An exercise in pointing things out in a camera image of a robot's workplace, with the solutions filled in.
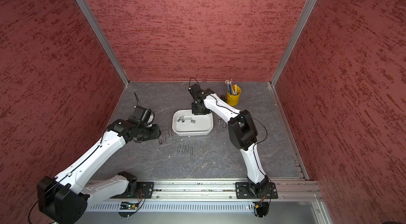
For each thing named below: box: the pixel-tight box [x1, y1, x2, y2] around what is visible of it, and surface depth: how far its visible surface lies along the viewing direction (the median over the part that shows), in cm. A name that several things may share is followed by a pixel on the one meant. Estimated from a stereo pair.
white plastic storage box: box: [171, 108, 215, 137], surface depth 99 cm
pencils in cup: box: [224, 79, 238, 96], surface depth 103 cm
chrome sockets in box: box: [177, 115, 197, 124], surface depth 100 cm
